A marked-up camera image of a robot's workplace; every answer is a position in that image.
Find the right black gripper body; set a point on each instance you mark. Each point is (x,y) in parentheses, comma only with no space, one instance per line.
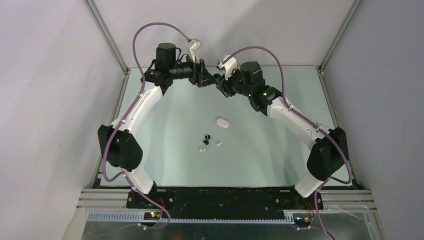
(234,83)

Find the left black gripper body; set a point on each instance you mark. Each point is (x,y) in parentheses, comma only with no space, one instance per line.
(194,79)

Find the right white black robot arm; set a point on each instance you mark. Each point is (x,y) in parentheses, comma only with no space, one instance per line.
(328,147)

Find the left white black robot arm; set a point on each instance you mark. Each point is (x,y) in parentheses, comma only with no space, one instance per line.
(118,143)

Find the white earbud charging case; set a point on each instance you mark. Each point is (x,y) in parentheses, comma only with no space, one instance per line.
(223,123)

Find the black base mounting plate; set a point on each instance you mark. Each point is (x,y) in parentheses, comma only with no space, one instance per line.
(224,203)

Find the left controller board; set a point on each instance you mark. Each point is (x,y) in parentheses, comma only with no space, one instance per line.
(152,216)

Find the controller board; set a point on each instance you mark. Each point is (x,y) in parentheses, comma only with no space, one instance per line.
(303,222)
(152,216)

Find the right controller board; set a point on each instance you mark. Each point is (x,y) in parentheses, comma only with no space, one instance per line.
(303,222)

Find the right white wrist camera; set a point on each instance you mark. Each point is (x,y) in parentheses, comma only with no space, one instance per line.
(227,64)

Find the aluminium frame rail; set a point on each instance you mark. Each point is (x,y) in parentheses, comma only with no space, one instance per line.
(110,205)

